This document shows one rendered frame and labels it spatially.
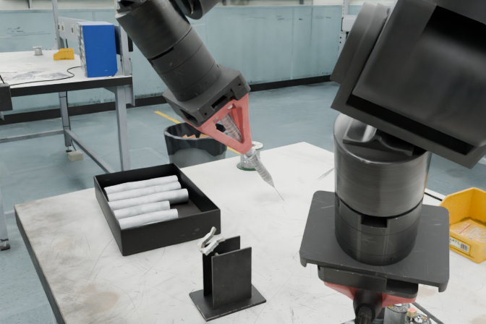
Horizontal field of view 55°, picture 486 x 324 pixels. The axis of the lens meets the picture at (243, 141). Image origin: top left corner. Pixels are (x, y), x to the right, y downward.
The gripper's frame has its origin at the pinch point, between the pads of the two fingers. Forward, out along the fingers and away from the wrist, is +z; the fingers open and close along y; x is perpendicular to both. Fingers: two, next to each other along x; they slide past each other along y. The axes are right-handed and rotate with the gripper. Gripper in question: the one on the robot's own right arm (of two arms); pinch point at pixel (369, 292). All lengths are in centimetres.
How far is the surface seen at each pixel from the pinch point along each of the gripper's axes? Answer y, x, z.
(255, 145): 29, -48, 33
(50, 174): 210, -128, 166
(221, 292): 17.3, -2.9, 12.5
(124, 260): 34.9, -6.8, 17.4
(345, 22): 43, -290, 145
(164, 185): 39, -27, 25
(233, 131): 16.5, -14.2, -3.8
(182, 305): 22.2, -1.1, 14.4
